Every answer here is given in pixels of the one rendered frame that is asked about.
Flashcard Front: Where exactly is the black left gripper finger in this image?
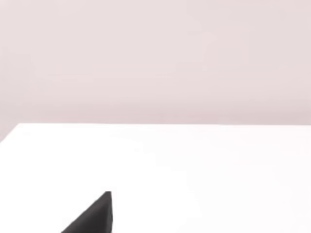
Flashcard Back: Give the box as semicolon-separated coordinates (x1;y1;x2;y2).
60;191;114;233

